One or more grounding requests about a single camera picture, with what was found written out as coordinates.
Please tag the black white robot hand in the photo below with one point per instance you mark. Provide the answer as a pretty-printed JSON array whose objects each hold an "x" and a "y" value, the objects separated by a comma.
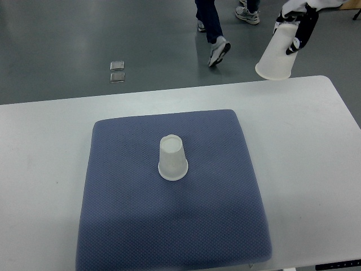
[{"x": 303, "y": 14}]

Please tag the white paper cup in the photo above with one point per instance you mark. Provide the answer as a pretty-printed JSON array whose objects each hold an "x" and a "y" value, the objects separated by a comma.
[
  {"x": 173, "y": 164},
  {"x": 275, "y": 64}
]

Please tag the wooden furniture corner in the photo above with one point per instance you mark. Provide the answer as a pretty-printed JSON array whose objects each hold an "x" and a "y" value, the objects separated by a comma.
[{"x": 351, "y": 5}]

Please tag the grey white sneaker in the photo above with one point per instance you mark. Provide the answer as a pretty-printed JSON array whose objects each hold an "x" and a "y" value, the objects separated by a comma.
[
  {"x": 218, "y": 51},
  {"x": 244, "y": 14}
]

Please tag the black tripod leg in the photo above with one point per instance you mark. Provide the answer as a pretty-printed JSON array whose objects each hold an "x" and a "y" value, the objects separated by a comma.
[{"x": 357, "y": 15}]

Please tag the person leg in blue jeans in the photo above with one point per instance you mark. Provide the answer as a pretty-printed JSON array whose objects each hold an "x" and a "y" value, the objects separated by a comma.
[{"x": 208, "y": 15}]

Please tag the upper metal floor plate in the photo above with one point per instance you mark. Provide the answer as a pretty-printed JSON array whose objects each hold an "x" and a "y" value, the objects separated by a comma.
[{"x": 117, "y": 65}]

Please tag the metal floor plate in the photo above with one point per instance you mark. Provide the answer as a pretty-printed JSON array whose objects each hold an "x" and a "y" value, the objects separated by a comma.
[
  {"x": 117, "y": 65},
  {"x": 116, "y": 77}
]

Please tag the lower metal floor plate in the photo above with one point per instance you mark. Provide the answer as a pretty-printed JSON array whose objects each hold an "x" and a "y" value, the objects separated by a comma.
[{"x": 116, "y": 77}]

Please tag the white paper cup on mat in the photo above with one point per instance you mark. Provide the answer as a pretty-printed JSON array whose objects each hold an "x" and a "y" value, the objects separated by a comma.
[{"x": 173, "y": 164}]

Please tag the black table edge label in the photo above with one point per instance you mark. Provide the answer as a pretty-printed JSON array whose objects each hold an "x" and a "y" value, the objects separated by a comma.
[{"x": 338, "y": 265}]

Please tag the blue textured fabric mat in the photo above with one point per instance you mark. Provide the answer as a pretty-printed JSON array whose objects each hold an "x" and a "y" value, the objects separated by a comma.
[{"x": 133, "y": 219}]

